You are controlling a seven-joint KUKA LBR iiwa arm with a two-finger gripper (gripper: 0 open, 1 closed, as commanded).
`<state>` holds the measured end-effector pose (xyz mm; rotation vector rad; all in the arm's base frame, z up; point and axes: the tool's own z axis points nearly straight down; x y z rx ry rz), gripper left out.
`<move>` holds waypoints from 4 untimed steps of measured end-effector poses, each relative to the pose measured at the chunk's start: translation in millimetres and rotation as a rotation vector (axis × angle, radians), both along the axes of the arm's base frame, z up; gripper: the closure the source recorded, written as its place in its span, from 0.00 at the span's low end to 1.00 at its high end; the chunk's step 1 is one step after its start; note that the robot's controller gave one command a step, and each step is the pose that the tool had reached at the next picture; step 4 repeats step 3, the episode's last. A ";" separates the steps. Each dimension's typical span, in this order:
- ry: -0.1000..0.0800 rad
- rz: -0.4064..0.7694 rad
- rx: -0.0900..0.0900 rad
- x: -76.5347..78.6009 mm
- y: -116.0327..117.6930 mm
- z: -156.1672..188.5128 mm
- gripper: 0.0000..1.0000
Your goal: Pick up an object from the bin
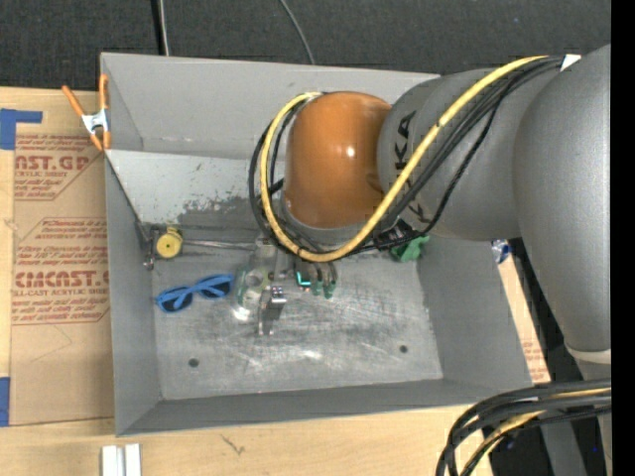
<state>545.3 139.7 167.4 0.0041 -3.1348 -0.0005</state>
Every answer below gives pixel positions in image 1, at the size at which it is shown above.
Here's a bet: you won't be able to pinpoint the clear glass object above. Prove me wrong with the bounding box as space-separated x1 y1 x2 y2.
233 260 272 322

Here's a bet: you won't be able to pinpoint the blue sunglasses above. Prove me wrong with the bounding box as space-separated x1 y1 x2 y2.
155 274 235 314

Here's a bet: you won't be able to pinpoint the small dark metal tool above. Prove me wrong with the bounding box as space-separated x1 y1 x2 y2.
134 220 156 271

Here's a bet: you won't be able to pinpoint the grey metal bin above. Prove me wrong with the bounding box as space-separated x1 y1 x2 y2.
98 51 536 438

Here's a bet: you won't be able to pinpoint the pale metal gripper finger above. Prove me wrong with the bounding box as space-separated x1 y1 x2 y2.
256 287 289 337

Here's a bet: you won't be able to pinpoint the brown cardboard board red print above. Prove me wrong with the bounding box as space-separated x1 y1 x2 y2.
0 85 552 428

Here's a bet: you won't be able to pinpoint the yellow round disc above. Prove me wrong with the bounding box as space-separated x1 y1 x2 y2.
155 226 185 260

